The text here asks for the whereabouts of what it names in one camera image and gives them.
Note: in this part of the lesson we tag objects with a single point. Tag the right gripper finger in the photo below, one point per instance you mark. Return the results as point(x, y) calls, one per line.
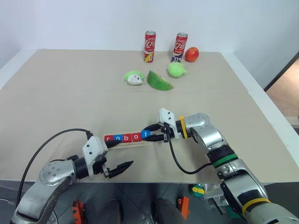
point(155, 138)
point(153, 128)

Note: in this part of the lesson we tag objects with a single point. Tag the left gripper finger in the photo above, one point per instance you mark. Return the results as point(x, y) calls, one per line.
point(119, 169)
point(112, 143)

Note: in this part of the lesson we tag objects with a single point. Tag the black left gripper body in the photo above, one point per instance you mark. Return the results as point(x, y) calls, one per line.
point(99, 166)

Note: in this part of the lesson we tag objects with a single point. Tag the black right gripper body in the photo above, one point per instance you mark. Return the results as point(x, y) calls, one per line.
point(172, 133)

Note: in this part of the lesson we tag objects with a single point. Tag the red letter tile r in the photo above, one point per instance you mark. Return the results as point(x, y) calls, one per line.
point(109, 138)

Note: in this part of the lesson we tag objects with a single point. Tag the blue letter tile o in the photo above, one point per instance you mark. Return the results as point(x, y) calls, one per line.
point(118, 138)

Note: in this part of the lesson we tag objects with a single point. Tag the blue letter tile t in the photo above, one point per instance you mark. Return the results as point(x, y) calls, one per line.
point(145, 135)

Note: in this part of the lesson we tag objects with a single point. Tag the red letter tile b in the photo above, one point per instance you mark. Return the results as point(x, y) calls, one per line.
point(126, 138)

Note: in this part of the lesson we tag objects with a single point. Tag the wooden letter tray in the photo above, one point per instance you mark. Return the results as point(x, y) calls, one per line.
point(130, 144)

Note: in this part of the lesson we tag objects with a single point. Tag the red letter tile o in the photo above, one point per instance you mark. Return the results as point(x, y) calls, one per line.
point(136, 137)

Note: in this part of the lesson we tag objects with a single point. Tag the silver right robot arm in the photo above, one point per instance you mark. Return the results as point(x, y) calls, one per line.
point(233, 168)

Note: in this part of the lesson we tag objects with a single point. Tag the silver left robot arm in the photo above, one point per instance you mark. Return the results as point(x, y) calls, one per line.
point(51, 177)

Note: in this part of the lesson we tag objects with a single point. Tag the green melon slice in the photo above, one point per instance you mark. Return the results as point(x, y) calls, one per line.
point(156, 82)

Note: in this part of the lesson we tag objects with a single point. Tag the orange clamp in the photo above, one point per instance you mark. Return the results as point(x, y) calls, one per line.
point(78, 212)
point(184, 206)

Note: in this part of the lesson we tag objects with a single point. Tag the beige table cover sheet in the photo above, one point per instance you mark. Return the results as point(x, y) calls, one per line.
point(70, 112)
point(70, 70)

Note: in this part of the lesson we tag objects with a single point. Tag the green plush toy white face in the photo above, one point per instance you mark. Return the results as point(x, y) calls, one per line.
point(133, 79)

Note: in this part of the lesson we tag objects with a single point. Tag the green yellow tool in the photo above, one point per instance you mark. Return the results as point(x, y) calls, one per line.
point(197, 190)

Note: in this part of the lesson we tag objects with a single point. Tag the red tomato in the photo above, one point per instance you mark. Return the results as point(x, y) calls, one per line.
point(192, 54)

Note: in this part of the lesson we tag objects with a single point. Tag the red soda can yellow stripe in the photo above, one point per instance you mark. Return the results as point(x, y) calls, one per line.
point(149, 46)

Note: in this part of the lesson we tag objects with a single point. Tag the red soda can blue base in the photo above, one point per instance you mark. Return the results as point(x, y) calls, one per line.
point(180, 47)

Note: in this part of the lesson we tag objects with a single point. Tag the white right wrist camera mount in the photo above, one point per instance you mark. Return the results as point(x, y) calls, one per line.
point(168, 117)

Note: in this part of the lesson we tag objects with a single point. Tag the silver metal bracket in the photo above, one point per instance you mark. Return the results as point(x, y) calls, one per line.
point(213, 193)

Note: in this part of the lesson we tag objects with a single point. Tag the grey metal table frame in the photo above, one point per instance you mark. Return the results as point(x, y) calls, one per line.
point(9, 183)

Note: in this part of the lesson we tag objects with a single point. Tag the dark door frame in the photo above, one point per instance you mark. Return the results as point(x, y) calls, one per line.
point(282, 71)

